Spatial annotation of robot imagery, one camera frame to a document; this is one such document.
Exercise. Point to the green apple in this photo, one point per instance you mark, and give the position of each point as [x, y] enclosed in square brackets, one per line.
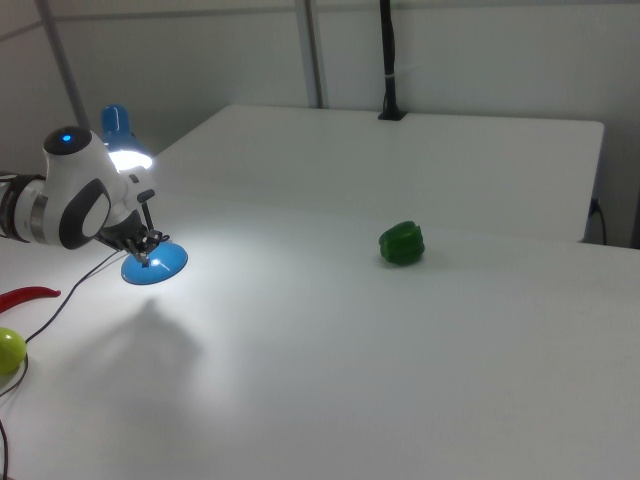
[10, 350]

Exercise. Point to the red chili pepper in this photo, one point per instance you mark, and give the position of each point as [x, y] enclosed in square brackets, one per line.
[25, 295]

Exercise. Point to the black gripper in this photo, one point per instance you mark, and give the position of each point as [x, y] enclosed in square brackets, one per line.
[127, 230]

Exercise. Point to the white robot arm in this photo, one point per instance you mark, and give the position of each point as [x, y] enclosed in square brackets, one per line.
[75, 175]

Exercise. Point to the green bell pepper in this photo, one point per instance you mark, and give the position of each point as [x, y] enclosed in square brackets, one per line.
[402, 245]

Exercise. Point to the black pole with clamp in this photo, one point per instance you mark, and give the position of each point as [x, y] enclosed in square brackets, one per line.
[389, 50]

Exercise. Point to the blue gooseneck desk lamp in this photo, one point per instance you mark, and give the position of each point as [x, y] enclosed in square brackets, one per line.
[160, 265]

